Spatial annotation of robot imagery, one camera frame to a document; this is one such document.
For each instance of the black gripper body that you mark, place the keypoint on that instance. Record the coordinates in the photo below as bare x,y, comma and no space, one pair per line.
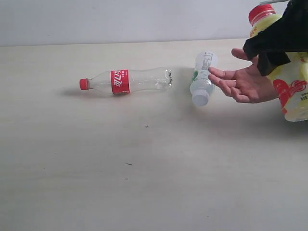
288,34

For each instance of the yellow drink bottle red cap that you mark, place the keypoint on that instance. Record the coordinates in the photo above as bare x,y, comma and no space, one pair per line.
290,80

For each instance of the clear cola bottle red label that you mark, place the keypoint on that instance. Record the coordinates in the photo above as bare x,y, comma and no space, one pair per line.
125,81

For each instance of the small white-capped clear bottle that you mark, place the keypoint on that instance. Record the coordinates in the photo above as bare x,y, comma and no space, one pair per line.
201,87

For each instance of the person's open bare hand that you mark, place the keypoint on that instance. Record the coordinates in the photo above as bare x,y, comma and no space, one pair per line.
244,85

